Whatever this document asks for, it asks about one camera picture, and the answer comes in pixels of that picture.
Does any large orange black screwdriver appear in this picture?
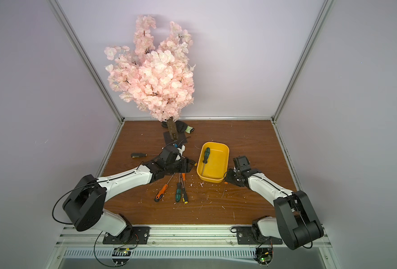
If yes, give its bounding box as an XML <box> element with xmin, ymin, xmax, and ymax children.
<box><xmin>154</xmin><ymin>175</ymin><xmax>174</xmax><ymax>202</ymax></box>

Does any black yellow-striped screwdriver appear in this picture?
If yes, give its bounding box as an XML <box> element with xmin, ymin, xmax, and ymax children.
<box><xmin>181</xmin><ymin>173</ymin><xmax>188</xmax><ymax>204</ymax></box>

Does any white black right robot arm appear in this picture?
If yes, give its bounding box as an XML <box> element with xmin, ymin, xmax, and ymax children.
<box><xmin>224</xmin><ymin>169</ymin><xmax>324</xmax><ymax>250</ymax></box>

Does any dark metal tree base plate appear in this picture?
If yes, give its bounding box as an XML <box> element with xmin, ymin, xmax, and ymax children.
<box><xmin>162</xmin><ymin>130</ymin><xmax>187</xmax><ymax>146</ymax></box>

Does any green black screwdriver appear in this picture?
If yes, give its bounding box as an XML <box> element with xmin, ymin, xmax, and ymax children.
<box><xmin>175</xmin><ymin>174</ymin><xmax>182</xmax><ymax>202</ymax></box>
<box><xmin>203</xmin><ymin>148</ymin><xmax>211</xmax><ymax>164</ymax></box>

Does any green circuit board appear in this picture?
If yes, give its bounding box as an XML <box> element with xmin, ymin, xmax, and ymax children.
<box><xmin>112</xmin><ymin>248</ymin><xmax>132</xmax><ymax>267</ymax></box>
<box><xmin>254</xmin><ymin>248</ymin><xmax>274</xmax><ymax>266</ymax></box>

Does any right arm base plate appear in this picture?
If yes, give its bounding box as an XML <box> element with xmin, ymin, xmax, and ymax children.
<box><xmin>230</xmin><ymin>226</ymin><xmax>283</xmax><ymax>245</ymax></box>

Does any black green work glove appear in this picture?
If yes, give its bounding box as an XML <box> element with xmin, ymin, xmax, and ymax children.
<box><xmin>161</xmin><ymin>121</ymin><xmax>194</xmax><ymax>133</ymax></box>

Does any right green circuit board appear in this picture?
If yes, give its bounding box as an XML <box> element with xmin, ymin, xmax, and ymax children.
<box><xmin>254</xmin><ymin>248</ymin><xmax>274</xmax><ymax>266</ymax></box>

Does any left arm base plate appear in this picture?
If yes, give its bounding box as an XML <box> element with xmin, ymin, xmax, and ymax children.
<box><xmin>103</xmin><ymin>226</ymin><xmax>151</xmax><ymax>245</ymax></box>

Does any yellow plastic storage box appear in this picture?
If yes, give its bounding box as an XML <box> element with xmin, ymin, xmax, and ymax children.
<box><xmin>196</xmin><ymin>142</ymin><xmax>230</xmax><ymax>183</ymax></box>

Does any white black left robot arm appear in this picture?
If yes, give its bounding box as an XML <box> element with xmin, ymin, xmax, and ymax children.
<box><xmin>62</xmin><ymin>158</ymin><xmax>196</xmax><ymax>241</ymax></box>

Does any pink artificial blossom tree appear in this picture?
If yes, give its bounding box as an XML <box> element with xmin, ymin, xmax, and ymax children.
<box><xmin>104</xmin><ymin>16</ymin><xmax>195</xmax><ymax>122</ymax></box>

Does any black yellow stubby screwdriver far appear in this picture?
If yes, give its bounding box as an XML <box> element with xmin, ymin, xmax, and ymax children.
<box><xmin>131</xmin><ymin>152</ymin><xmax>157</xmax><ymax>159</ymax></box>

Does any left green circuit board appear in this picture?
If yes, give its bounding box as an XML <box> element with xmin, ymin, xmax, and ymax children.
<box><xmin>112</xmin><ymin>248</ymin><xmax>132</xmax><ymax>267</ymax></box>

